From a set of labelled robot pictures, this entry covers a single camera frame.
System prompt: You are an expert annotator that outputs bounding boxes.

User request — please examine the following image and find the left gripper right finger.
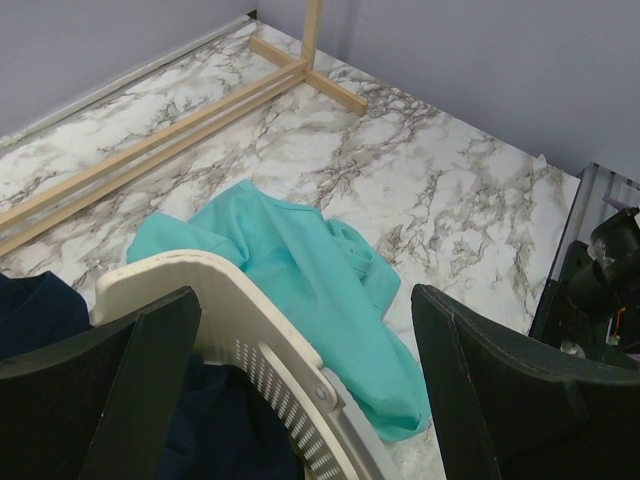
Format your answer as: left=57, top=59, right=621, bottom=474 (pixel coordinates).
left=411, top=284, right=639, bottom=479

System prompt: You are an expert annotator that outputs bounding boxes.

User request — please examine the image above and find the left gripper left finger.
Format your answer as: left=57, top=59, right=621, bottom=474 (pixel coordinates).
left=1, top=287, right=201, bottom=479

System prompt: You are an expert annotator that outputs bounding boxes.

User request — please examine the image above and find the navy blue t shirt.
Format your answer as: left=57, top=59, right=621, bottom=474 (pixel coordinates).
left=1, top=272, right=305, bottom=479

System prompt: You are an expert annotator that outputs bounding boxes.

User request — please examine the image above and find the teal t shirt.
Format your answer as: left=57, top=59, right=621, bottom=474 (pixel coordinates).
left=126, top=180, right=431, bottom=442

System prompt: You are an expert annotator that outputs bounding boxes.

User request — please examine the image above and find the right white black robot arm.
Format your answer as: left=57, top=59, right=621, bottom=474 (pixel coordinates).
left=565, top=206, right=639, bottom=371

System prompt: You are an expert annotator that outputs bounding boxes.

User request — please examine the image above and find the cream plastic laundry basket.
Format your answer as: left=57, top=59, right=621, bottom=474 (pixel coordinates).
left=90, top=250, right=401, bottom=479

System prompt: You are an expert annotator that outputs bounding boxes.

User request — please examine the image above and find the wooden clothes rack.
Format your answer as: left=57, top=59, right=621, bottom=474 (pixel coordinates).
left=1, top=1, right=368, bottom=256

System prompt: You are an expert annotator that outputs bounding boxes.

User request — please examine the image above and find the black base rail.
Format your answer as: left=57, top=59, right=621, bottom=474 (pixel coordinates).
left=528, top=239, right=640, bottom=371

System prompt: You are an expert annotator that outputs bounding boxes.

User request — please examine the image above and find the aluminium frame rail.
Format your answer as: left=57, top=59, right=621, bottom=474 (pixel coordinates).
left=549, top=163, right=639, bottom=281

